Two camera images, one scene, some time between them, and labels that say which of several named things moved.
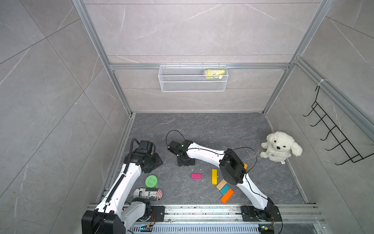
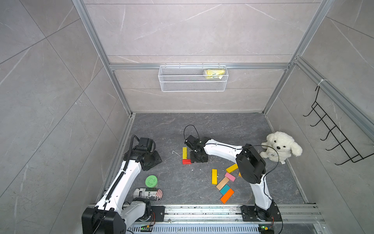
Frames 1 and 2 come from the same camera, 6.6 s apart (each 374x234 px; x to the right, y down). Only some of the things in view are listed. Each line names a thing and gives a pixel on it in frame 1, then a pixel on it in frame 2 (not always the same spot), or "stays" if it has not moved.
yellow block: (214, 176) stays
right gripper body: (186, 162) to (196, 158)
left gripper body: (154, 161) stays
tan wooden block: (221, 184) stays
